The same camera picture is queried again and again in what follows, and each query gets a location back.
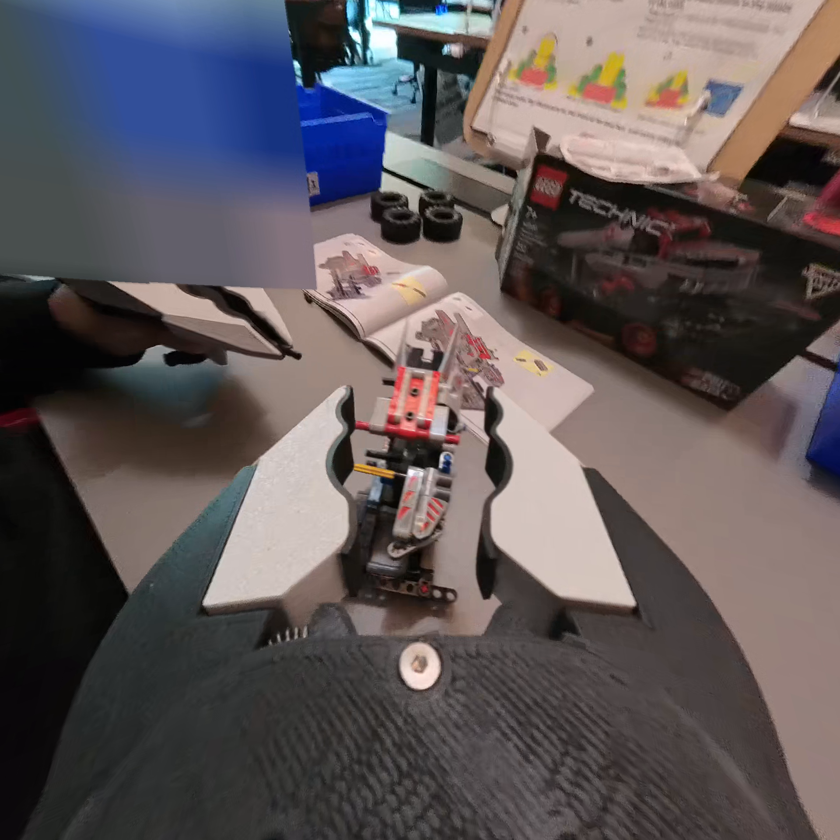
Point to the open building instruction booklet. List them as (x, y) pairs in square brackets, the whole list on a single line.
[(420, 308)]

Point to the person's left hand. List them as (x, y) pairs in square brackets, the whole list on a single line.
[(98, 328)]

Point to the small red item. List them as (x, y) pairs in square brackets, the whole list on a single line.
[(16, 417)]

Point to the wooden desk black legs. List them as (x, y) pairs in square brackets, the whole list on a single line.
[(426, 36)]

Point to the person's left forearm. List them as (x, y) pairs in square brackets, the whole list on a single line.
[(26, 341)]

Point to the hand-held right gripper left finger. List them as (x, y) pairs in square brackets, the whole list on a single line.
[(282, 525)]

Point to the grey desk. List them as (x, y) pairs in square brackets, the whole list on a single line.
[(656, 492)]

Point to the red grey brick truck model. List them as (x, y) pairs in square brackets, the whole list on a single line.
[(413, 420)]

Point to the blue storage bin white label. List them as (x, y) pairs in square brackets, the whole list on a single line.
[(341, 144)]

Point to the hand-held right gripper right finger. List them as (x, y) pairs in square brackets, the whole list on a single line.
[(558, 525)]

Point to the black toy set box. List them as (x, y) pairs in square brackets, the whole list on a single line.
[(656, 275)]

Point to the black rubber toy tire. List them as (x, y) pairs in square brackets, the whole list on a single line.
[(388, 202), (438, 199), (443, 224), (401, 226)]

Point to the blue plastic storage bin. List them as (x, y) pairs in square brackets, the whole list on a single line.
[(825, 420)]

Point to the crumpled white paper bag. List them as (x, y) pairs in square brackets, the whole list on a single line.
[(630, 157)]

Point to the wooden sign board with paper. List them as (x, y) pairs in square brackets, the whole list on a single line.
[(623, 39)]

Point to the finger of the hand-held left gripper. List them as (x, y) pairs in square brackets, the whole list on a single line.
[(256, 302), (223, 334)]

